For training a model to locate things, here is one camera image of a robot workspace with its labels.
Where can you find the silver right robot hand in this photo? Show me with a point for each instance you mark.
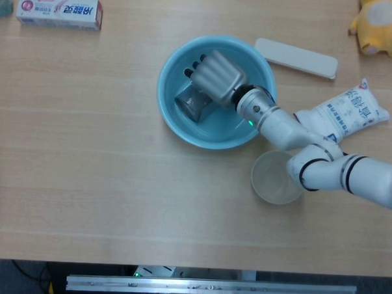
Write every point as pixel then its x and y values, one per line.
pixel 218 78

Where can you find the white pink toothpaste box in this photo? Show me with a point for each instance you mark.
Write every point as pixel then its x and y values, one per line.
pixel 58 12

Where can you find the yellow plush toy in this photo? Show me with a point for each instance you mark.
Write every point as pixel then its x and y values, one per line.
pixel 380 28

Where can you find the grey garbage bag roll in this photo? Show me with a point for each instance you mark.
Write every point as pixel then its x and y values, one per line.
pixel 193 106

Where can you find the light blue plastic basin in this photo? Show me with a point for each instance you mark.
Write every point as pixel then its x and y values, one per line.
pixel 216 138

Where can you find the beige round bowl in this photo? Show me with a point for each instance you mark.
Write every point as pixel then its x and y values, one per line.
pixel 269 179

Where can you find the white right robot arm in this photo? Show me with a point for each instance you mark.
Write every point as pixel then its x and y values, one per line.
pixel 281 128

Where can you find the white milk pouch blue print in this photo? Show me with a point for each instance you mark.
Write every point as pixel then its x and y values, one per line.
pixel 347 111

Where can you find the aluminium profile rail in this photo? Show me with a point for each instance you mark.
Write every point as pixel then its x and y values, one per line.
pixel 209 287

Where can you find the beige cutlery case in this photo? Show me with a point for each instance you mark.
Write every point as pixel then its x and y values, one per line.
pixel 297 58

